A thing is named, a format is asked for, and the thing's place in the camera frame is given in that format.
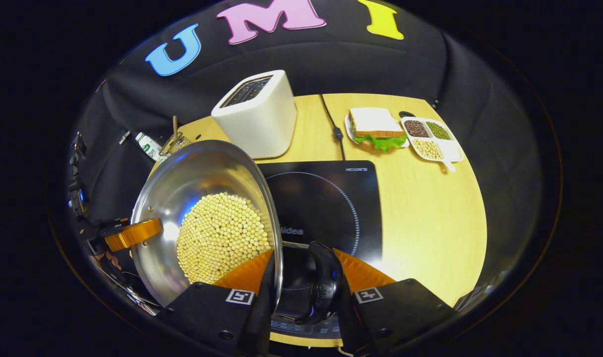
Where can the wooden stick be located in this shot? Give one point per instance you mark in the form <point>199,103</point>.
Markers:
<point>175,126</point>

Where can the black induction cooktop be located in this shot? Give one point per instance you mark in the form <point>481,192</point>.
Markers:
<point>321,198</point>

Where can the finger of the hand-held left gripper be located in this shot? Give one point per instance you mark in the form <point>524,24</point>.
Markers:
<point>133,233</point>

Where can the pile of yellow soybeans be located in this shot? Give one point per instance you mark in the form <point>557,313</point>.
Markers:
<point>222,238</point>

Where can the sandwich with lettuce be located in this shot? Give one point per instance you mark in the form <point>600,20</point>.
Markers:
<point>378,130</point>

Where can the silver clip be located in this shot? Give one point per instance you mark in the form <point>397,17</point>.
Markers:
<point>124,137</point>

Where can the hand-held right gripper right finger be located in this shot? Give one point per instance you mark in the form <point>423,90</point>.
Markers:
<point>348,322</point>

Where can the white divided dish of beans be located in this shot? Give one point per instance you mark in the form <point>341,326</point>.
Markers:
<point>432,141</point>

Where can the white toaster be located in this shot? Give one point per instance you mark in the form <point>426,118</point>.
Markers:
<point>261,124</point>

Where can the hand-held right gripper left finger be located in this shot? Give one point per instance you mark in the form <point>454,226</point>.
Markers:
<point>264,317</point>

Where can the white drink bottle green label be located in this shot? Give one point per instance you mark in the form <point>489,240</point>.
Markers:
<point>148,145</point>

